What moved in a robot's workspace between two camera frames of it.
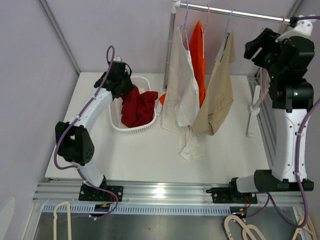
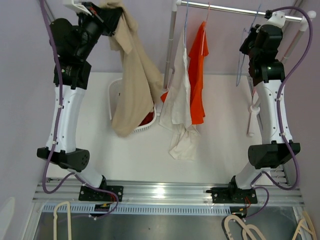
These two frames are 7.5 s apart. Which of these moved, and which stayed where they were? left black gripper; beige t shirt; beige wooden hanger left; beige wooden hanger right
Moved: left black gripper; beige t shirt
Stayed: beige wooden hanger right; beige wooden hanger left
